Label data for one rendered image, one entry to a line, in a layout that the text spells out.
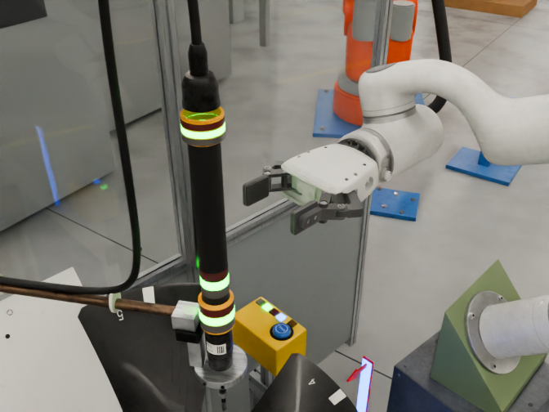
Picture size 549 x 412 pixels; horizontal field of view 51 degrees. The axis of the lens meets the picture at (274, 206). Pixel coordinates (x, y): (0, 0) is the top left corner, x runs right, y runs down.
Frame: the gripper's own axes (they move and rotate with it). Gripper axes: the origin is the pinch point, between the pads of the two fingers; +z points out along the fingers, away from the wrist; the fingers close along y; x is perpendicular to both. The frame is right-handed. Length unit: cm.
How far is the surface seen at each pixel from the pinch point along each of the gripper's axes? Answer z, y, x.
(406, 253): -196, 94, -165
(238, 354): 7.3, -0.7, -20.0
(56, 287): 22.2, 17.0, -10.5
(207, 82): 10.2, -1.6, 18.9
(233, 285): -49, 71, -86
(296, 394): -8.8, 3.5, -45.8
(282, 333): -25, 24, -57
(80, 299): 20.6, 14.3, -11.8
